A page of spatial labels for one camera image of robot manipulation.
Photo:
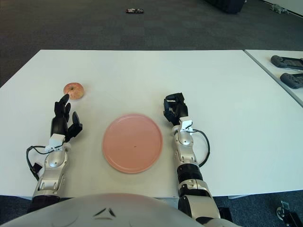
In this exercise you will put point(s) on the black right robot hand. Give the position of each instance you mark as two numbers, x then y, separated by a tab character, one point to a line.
177	108

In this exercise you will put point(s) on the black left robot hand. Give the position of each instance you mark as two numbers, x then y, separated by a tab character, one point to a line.
59	123

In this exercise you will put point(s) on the red yellow apple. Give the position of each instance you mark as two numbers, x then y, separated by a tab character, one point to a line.
75	91

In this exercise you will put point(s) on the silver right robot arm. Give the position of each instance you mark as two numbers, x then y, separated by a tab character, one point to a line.
187	170

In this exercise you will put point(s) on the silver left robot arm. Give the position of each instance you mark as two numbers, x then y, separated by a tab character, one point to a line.
53	163

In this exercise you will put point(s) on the pink round plate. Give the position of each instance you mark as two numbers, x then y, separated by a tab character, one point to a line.
132	144

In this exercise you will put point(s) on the white left wrist connector block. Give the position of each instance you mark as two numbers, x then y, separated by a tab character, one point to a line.
56	139

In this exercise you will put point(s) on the white wrist connector block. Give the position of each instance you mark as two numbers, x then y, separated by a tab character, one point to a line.
56	139
185	124

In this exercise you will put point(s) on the white right wrist connector block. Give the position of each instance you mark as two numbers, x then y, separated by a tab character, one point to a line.
185	124

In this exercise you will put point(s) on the silver robot torso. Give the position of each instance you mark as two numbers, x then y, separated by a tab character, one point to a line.
106	208

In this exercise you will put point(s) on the small dark packet on floor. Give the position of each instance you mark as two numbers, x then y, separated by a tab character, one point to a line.
135	11

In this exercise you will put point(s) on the black bag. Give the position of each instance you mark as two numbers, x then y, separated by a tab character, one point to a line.
227	6

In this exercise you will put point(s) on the dark grey game controller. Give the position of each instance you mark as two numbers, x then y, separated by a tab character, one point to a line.
284	62
292	80

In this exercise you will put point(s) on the grey toy robot dog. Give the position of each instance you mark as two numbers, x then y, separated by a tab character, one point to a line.
279	9

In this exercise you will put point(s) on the black caster wheel stand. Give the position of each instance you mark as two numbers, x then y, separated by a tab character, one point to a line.
287	212

